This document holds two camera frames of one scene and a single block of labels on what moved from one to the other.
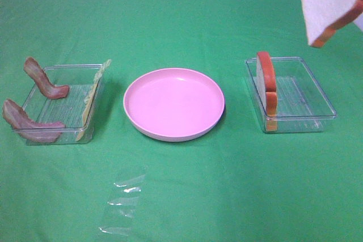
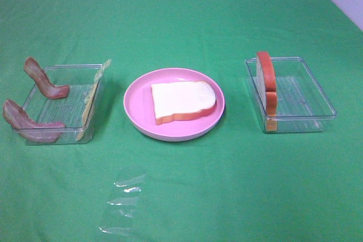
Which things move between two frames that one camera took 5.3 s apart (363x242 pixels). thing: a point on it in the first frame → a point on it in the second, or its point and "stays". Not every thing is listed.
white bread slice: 326,2 → 182,100
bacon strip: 34,71 stays
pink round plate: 173,105 stays
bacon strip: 28,128 stays
